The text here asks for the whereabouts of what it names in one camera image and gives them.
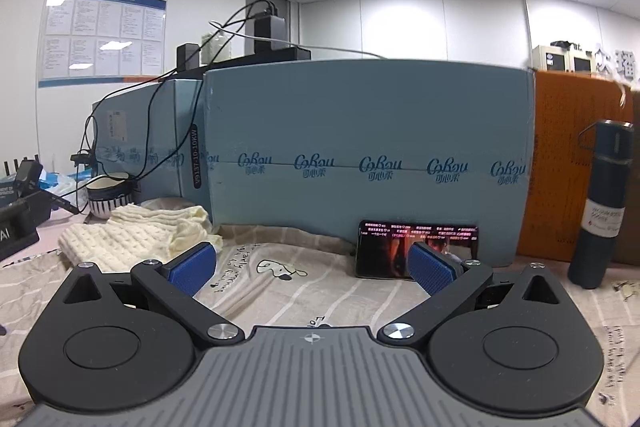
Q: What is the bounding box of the dark blue thermos bottle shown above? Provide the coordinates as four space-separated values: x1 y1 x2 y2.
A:
567 120 635 289

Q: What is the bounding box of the cream knit sweater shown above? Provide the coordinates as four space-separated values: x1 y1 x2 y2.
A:
59 203 224 274

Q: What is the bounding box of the flat black device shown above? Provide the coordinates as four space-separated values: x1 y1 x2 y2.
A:
210 46 312 68

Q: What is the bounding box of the blue cardboard box white label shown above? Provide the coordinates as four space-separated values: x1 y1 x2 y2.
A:
91 76 207 198

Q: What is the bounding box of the small black box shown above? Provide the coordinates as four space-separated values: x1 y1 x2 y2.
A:
177 43 200 70

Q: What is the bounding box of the large blue printed cardboard box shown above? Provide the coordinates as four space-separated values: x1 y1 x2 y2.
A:
202 59 536 269

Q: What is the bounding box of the brown cardboard box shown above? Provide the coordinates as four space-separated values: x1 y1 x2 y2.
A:
607 89 640 266

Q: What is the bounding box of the tall black power adapter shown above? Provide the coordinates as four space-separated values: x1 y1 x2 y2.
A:
253 13 287 56

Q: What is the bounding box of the black device with letters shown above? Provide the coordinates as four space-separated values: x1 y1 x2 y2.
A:
0 199 52 263

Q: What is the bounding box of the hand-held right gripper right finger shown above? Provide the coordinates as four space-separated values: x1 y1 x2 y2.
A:
377 242 576 350

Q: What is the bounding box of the white wall lettering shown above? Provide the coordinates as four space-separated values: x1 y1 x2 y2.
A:
594 41 640 84

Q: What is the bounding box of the white cabinet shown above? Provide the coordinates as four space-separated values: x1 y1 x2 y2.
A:
531 44 597 76

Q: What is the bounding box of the blue tissue packet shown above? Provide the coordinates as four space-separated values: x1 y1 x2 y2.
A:
37 169 93 195

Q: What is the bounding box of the orange perforated board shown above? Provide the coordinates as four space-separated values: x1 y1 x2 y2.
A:
516 69 640 258

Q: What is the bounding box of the smartphone with lit screen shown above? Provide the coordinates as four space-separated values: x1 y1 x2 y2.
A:
355 220 480 281

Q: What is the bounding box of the striped ceramic bowl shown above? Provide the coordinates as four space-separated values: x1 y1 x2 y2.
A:
85 173 135 221

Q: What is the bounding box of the grey cable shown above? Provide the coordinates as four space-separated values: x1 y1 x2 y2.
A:
207 20 387 59

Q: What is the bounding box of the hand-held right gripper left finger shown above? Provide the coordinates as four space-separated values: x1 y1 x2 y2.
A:
50 243 243 350

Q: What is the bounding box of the wall poster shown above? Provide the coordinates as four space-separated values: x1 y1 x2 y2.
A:
38 0 167 89

